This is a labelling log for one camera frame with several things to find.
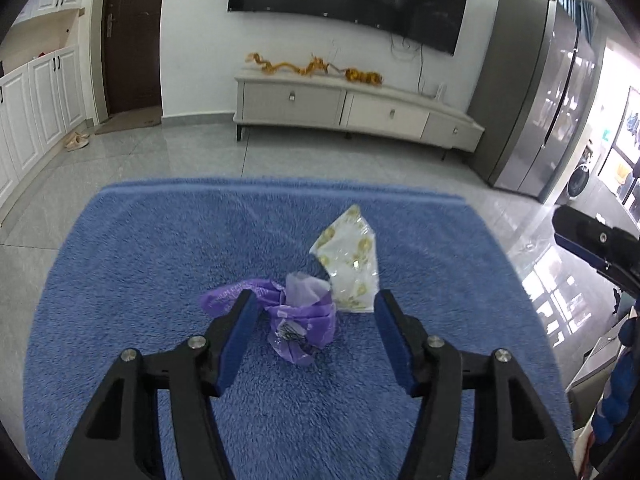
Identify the grey steel refrigerator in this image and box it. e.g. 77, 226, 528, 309
467, 0, 608, 205

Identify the black framed glass door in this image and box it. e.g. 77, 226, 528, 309
597, 85, 640, 206

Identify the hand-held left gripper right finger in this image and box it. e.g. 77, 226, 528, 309
373, 289, 576, 480

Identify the blue curtain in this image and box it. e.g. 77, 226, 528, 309
557, 0, 598, 41

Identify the golden dragon ornament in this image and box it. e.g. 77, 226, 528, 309
245, 51, 346, 81

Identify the white washing machine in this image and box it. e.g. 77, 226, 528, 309
566, 152, 593, 198

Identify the purple plastic wrapper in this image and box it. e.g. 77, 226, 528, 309
199, 271, 338, 367

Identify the black television cable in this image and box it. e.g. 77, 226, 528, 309
390, 35, 427, 96

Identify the brown doormat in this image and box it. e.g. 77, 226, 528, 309
95, 110, 162, 135

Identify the cream TV cabinet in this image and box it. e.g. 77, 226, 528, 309
233, 71, 486, 162

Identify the dark brown door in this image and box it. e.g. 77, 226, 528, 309
102, 0, 168, 116

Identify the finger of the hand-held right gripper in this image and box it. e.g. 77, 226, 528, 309
552, 205, 640, 283

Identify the blue fluffy towel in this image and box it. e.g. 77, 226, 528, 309
22, 176, 573, 480

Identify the orange coiled ornament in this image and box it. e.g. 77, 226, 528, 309
344, 68, 385, 87

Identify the white yellow patterned wrapper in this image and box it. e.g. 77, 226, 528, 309
309, 204, 380, 314

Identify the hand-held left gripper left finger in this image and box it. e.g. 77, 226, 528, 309
54, 289, 258, 480

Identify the cream coffee table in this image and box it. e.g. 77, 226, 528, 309
565, 330, 621, 431

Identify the white wall cupboard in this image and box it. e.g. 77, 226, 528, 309
0, 0, 96, 211

